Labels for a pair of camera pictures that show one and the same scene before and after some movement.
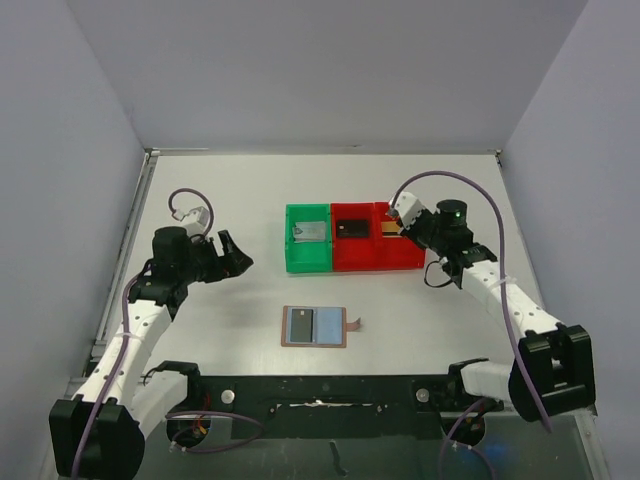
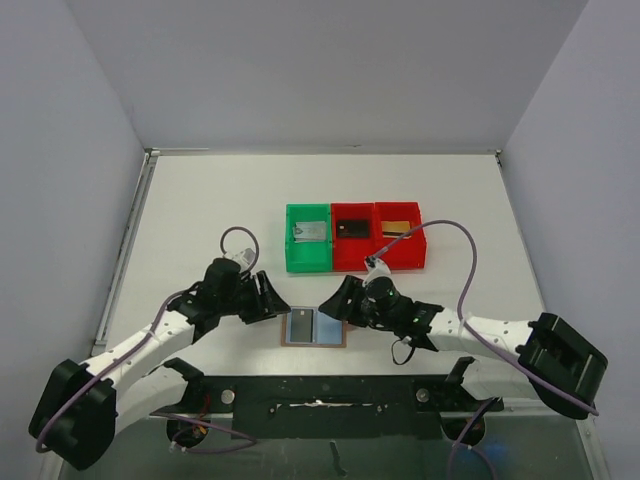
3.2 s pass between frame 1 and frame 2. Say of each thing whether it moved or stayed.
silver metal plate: stayed
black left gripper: moved
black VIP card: stayed
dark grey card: stayed
